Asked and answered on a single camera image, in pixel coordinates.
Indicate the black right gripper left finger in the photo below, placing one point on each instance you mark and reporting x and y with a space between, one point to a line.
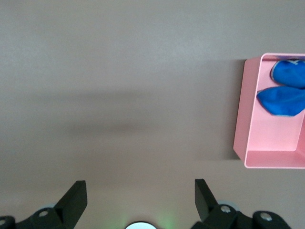
64 210

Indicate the pink plastic bin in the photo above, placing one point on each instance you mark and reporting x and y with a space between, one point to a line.
271 133

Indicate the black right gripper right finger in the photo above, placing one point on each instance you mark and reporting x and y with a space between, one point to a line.
214 214

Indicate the blue microfibre cloth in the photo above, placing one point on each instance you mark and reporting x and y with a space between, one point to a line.
283 100

